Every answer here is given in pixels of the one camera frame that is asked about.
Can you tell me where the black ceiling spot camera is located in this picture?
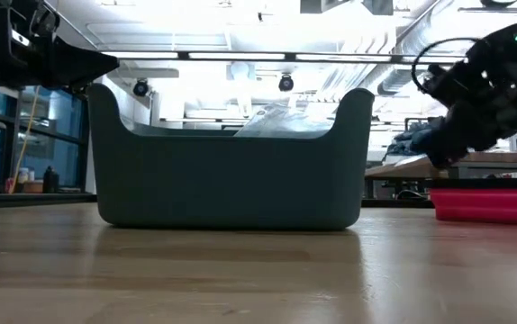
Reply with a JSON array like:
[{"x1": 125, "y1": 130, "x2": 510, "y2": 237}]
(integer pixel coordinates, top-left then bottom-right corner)
[
  {"x1": 277, "y1": 73, "x2": 295, "y2": 93},
  {"x1": 132, "y1": 78, "x2": 150, "y2": 98}
]

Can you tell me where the yellow cable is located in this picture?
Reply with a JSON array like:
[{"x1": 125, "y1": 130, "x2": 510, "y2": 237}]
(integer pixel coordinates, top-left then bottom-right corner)
[{"x1": 9, "y1": 85, "x2": 41, "y2": 194}]

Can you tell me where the clear plastic bag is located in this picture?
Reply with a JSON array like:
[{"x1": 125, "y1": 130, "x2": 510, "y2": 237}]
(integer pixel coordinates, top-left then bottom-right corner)
[{"x1": 233, "y1": 101, "x2": 337, "y2": 140}]

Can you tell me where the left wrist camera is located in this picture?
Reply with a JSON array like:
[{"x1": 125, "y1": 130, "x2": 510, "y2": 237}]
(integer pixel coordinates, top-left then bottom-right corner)
[{"x1": 8, "y1": 2, "x2": 61, "y2": 49}]

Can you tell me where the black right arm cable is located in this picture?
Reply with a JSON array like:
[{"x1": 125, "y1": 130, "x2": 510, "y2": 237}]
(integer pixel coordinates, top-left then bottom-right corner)
[{"x1": 411, "y1": 37, "x2": 483, "y2": 95}]

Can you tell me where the black ceiling track fixture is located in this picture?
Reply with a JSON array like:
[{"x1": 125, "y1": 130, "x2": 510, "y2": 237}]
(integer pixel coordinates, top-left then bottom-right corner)
[{"x1": 458, "y1": 0, "x2": 517, "y2": 24}]

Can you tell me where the black bottle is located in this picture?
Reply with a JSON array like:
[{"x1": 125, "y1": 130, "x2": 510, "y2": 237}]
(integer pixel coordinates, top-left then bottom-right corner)
[{"x1": 42, "y1": 166, "x2": 60, "y2": 194}]

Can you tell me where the blue cloth pile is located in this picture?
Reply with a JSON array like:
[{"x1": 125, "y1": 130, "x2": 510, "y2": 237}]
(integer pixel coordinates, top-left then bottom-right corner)
[{"x1": 386, "y1": 115, "x2": 449, "y2": 157}]

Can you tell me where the long ceiling light bar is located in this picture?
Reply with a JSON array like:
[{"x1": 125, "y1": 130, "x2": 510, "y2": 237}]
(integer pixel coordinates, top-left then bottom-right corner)
[{"x1": 100, "y1": 50, "x2": 467, "y2": 63}]

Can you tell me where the red plastic tray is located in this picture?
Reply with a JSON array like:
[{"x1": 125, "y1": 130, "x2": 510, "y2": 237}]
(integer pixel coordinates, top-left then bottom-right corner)
[{"x1": 423, "y1": 178, "x2": 517, "y2": 226}]

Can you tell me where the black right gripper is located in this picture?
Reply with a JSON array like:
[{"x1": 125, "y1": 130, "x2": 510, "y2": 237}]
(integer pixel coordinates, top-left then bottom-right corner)
[{"x1": 422, "y1": 58, "x2": 517, "y2": 170}]

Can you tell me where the silver ventilation duct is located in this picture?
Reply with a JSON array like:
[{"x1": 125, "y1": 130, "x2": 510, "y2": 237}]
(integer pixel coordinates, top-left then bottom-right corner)
[{"x1": 395, "y1": 8, "x2": 467, "y2": 56}]

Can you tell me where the wooden background table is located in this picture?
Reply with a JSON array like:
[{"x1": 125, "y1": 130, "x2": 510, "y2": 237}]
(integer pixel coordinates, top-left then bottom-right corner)
[{"x1": 365, "y1": 150, "x2": 517, "y2": 181}]

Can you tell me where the teal plastic bin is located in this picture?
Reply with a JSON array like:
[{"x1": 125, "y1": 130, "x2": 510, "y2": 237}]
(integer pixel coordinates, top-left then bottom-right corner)
[{"x1": 86, "y1": 83, "x2": 376, "y2": 231}]

